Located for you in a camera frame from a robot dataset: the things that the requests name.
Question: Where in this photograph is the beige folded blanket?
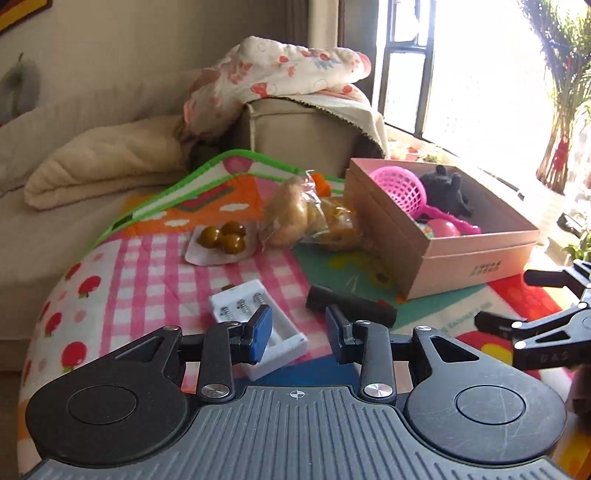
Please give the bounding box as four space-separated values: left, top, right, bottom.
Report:
23 115 195 210

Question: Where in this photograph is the pink plastic egg toy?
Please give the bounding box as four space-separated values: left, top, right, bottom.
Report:
426 218 462 238

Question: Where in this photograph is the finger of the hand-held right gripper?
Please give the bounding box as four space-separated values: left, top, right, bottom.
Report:
475 307 591 371
524 258 591 315

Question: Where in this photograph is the pink plastic strainer scoop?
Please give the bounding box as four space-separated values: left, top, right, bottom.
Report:
368 166 481 235

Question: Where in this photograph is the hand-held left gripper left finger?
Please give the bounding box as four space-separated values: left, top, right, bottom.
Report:
113 305 273 400

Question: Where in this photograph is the framed wall picture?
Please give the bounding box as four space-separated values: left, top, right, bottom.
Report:
0 0 51 35

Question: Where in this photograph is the tall bamboo plant red ribbon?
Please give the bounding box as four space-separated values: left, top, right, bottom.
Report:
517 0 591 195

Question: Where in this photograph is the white battery charger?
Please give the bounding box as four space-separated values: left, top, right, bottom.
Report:
209 279 309 381

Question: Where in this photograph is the black window frame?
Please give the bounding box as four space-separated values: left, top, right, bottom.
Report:
374 0 437 139

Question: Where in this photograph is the black foam cylinder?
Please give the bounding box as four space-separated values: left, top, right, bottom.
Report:
306 285 398 328

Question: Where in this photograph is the black plush toy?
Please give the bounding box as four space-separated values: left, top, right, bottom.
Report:
419 165 474 219

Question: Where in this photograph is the beige sofa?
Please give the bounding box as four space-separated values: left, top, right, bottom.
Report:
0 69 389 370

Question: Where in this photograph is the brown curtain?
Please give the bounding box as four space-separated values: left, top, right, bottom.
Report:
307 0 379 112

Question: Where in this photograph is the floral white pink quilt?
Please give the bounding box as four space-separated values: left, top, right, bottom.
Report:
182 36 372 139

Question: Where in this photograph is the pack of brown round fruits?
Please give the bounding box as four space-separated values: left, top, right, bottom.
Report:
185 220 259 267

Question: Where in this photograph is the clear bag of bread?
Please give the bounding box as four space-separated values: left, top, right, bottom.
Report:
259 173 370 252

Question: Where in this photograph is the colourful cartoon play mat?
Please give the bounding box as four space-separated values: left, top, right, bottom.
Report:
18 150 591 480

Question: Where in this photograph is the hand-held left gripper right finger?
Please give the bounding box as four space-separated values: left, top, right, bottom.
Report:
324 305 481 400

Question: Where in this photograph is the pink cardboard box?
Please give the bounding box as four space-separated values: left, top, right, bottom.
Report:
344 158 541 300

